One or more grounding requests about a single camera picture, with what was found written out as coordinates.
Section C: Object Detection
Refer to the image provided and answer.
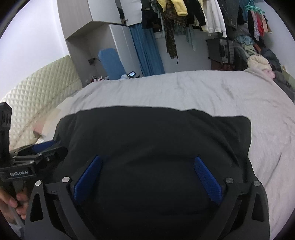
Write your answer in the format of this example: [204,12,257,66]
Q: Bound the black puffer jacket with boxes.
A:
[51,107,251,239]

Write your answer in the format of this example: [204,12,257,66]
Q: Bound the clothes pile on floor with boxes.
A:
[233,35,294,102]

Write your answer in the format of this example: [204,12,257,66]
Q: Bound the left hand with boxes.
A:
[0,187,29,224]

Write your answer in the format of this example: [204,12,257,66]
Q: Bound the cream quilted headboard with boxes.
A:
[1,56,82,150]

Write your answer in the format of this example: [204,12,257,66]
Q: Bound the white textured bed cover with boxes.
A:
[44,68,294,239]

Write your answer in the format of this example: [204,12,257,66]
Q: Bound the cosmetic bottles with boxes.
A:
[91,76,105,83]

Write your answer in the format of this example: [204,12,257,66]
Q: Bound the blue padded chair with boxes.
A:
[98,48,126,80]

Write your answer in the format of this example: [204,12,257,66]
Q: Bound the small screen device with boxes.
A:
[127,71,137,78]

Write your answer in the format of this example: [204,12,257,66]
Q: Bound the black suitcase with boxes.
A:
[206,38,235,71]

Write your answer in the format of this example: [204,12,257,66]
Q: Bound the blue curtain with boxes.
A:
[129,23,165,76]

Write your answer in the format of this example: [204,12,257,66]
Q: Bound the green hanger with socks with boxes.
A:
[244,1,273,42]

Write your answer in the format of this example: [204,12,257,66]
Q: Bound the white hanging shirt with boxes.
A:
[199,0,227,38]

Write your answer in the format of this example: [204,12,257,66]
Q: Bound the black hanging coat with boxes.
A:
[141,0,162,32]

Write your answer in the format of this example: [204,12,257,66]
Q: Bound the dark patterned scarf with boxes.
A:
[162,1,178,59]

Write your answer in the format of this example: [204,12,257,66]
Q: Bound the yellow hoodie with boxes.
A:
[157,0,188,16]

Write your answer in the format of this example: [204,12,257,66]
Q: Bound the wall power socket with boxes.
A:
[88,57,96,65]

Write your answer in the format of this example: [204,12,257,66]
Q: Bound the grey wall cabinet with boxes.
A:
[57,1,143,86]

